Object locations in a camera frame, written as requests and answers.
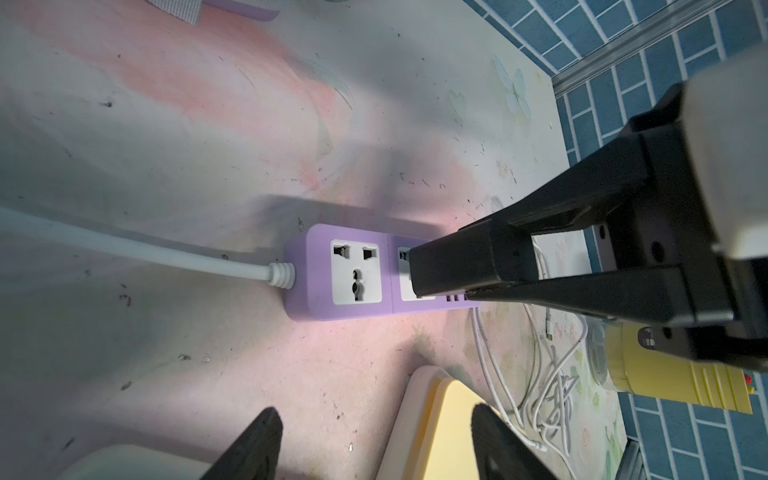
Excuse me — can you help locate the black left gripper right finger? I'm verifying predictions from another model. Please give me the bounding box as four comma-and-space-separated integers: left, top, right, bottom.
471, 404, 556, 480

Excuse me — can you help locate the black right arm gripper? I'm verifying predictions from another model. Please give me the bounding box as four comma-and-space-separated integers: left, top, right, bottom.
460, 82, 767, 368

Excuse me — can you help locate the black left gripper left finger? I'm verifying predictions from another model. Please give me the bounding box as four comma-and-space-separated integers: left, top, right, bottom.
201, 407, 283, 480

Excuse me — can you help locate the yellow top kitchen scale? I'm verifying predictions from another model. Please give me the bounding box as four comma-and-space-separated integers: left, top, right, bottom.
376, 366, 484, 479

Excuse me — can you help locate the blue top kitchen scale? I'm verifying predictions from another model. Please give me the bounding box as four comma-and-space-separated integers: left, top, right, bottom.
58, 444, 211, 480

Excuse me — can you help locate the purple power strip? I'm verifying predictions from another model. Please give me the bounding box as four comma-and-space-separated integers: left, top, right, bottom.
284, 224, 479, 321

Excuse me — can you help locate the black charger adapter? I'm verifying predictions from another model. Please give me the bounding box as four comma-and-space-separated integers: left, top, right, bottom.
408, 220, 539, 297

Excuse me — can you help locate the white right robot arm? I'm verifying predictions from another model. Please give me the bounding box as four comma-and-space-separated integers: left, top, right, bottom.
414, 47, 767, 414

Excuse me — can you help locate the yellow cup with pens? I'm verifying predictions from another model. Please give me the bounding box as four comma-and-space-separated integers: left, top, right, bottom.
586, 318, 754, 414

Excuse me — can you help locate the tangled white usb cable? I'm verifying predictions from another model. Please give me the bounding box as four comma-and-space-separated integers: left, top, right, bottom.
469, 236, 592, 454

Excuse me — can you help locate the white power strip cord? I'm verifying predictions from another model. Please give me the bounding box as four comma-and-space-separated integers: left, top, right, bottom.
0, 206, 296, 290

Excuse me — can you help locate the aluminium corner post right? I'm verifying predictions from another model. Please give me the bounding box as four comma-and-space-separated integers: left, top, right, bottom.
552, 0, 732, 98

